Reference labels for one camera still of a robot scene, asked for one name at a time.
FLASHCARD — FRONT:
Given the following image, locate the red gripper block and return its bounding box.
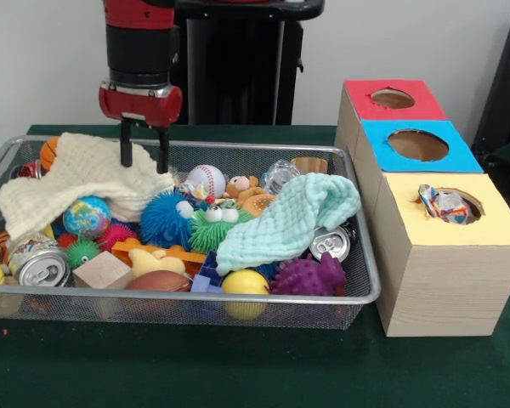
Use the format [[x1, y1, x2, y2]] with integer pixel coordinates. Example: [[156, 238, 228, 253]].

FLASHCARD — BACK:
[[98, 80, 184, 174]]

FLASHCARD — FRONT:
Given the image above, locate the cream knitted cloth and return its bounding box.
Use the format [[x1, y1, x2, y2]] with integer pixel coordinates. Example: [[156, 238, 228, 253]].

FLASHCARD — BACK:
[[0, 132, 175, 241]]

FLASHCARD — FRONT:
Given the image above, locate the blue puffer ball with eyes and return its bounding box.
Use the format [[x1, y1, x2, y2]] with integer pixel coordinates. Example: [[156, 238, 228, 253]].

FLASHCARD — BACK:
[[139, 190, 196, 250]]

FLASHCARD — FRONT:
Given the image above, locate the plain wooden cube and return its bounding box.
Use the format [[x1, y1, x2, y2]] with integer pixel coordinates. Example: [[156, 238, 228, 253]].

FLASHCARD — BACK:
[[71, 250, 133, 290]]

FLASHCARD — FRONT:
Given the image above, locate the light teal cloth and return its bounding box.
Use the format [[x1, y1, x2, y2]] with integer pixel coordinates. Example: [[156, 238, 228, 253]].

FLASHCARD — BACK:
[[215, 173, 362, 277]]

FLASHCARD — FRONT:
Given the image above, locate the colourful patterned cloth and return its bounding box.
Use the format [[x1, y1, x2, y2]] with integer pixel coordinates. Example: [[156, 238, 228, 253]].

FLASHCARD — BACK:
[[415, 183, 468, 224]]

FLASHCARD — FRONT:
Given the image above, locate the wooden box with three holes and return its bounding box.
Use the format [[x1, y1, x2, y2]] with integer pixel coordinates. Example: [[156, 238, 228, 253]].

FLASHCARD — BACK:
[[333, 78, 510, 338]]

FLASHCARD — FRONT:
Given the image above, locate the white baseball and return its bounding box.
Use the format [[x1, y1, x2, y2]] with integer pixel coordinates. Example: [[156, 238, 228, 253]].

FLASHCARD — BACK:
[[185, 164, 226, 199]]

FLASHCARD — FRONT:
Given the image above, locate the globe print ball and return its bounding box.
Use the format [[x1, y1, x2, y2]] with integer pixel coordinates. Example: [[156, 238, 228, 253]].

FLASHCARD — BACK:
[[62, 195, 112, 240]]

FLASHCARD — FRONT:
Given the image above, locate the orange toy basketball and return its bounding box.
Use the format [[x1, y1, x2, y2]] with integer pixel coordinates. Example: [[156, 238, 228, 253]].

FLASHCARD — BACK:
[[39, 136, 60, 172]]

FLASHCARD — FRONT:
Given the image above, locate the green spiky puffer ball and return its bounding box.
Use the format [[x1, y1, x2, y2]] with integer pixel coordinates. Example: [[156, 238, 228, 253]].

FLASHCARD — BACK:
[[189, 203, 254, 255]]

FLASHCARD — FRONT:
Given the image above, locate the purple spiky ball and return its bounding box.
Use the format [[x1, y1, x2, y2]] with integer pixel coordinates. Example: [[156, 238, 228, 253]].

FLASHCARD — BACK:
[[269, 253, 348, 298]]

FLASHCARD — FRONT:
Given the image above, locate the grey wire mesh bin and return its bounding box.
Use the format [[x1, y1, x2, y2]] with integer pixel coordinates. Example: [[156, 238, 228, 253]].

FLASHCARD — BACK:
[[0, 134, 383, 332]]

